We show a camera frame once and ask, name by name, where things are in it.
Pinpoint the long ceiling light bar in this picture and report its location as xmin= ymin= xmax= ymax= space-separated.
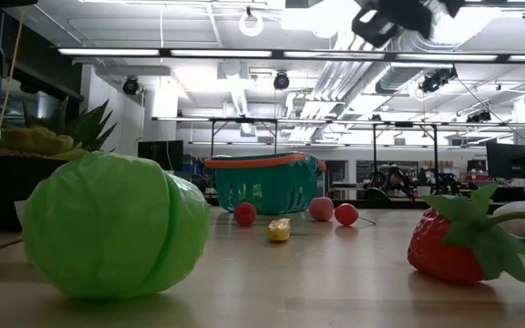
xmin=57 ymin=46 xmax=525 ymax=65

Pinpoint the teal basket with orange rim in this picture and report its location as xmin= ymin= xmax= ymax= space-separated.
xmin=204 ymin=152 xmax=327 ymax=216

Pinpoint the green toy cabbage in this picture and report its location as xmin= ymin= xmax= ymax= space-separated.
xmin=21 ymin=150 xmax=212 ymax=300

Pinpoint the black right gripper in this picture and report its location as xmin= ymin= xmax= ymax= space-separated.
xmin=351 ymin=0 xmax=435 ymax=49

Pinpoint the black computer monitor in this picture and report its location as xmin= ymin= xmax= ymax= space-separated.
xmin=486 ymin=142 xmax=525 ymax=180
xmin=137 ymin=139 xmax=185 ymax=172

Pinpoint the red toy tomato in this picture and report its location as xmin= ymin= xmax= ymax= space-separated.
xmin=334 ymin=202 xmax=360 ymax=228

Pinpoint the red toy strawberry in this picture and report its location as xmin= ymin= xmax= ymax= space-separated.
xmin=407 ymin=183 xmax=525 ymax=284

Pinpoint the black hanging spotlight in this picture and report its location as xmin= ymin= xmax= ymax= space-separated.
xmin=273 ymin=71 xmax=291 ymax=91
xmin=418 ymin=67 xmax=458 ymax=95
xmin=121 ymin=76 xmax=140 ymax=96

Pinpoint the pink toy peach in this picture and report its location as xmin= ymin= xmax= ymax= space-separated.
xmin=308 ymin=196 xmax=335 ymax=222

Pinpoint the red toy raspberry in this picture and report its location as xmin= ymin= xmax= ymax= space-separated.
xmin=233 ymin=202 xmax=258 ymax=228

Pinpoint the black workstation frame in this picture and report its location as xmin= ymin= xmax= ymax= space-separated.
xmin=209 ymin=117 xmax=440 ymax=200

